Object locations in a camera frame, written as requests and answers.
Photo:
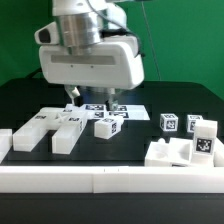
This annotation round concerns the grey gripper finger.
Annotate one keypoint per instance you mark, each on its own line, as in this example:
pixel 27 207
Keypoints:
pixel 112 102
pixel 72 92

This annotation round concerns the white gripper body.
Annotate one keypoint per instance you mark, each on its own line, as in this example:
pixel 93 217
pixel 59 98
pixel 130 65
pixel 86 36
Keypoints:
pixel 113 63

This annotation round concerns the white chair seat part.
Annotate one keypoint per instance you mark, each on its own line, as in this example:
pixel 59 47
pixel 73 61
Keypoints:
pixel 178 153

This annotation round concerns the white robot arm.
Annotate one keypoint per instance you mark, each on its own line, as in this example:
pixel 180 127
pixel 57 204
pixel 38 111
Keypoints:
pixel 88 44

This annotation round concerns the white chair back part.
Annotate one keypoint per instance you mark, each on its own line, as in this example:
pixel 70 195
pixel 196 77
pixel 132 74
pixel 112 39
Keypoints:
pixel 67 124

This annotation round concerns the white paper tag sheet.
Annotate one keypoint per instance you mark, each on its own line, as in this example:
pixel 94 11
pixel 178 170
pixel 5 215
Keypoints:
pixel 99 111

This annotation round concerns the white tagged cube far right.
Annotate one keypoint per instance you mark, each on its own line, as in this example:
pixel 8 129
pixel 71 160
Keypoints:
pixel 191 120

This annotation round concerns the white left fence wall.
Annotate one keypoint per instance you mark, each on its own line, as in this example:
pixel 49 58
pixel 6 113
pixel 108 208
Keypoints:
pixel 5 142

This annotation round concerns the white fence wall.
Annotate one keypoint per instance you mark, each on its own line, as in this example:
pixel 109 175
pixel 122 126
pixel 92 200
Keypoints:
pixel 5 142
pixel 65 179

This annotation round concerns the white front fence wall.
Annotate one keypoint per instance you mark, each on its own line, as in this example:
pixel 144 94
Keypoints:
pixel 65 179

